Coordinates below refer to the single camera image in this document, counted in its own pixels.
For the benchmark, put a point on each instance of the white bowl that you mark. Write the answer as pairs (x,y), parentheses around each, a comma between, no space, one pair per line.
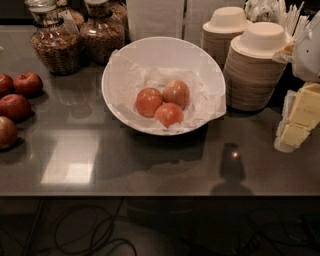
(160,53)

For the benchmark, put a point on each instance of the stack paper bowls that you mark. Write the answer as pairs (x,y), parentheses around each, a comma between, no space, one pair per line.
(250,72)
(225,24)

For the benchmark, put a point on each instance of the white plastic cutlery bunch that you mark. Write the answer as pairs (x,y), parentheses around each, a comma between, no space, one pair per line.
(275,11)

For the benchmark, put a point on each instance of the red apple top table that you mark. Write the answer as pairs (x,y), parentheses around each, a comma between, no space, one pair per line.
(29,84)

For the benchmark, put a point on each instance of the white napkin holder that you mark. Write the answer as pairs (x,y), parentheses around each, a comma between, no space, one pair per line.
(181,19)

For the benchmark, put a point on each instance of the white paper liner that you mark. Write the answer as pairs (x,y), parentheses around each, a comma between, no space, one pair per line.
(126,83)

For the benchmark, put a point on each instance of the back glass jar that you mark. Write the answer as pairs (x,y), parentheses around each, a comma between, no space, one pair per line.
(71,17)

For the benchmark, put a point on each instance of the glass jar with granola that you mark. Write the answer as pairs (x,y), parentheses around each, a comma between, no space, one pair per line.
(57,48)
(103,32)

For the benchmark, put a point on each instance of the glass jar with granola left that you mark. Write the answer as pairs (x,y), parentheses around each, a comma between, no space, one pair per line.
(57,48)

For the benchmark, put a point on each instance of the back stack paper bowls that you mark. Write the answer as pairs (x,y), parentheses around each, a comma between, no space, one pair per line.
(225,24)

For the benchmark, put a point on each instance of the red apple far left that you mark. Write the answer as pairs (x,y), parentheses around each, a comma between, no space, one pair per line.
(6,85)

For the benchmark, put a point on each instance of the glass jar with granola right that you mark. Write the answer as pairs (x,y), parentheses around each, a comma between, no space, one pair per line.
(103,32)

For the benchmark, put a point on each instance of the red apple table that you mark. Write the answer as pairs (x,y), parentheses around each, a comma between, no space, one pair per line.
(29,84)
(15,107)

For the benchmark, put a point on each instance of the red apple middle table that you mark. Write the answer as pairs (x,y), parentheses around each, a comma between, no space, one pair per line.
(15,107)

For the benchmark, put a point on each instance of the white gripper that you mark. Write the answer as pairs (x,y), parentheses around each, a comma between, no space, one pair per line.
(308,58)

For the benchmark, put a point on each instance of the red apple bottom left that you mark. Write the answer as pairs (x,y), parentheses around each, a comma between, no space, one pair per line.
(8,133)

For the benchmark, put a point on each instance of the front stack paper bowls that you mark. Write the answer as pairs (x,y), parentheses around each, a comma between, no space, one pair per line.
(250,72)

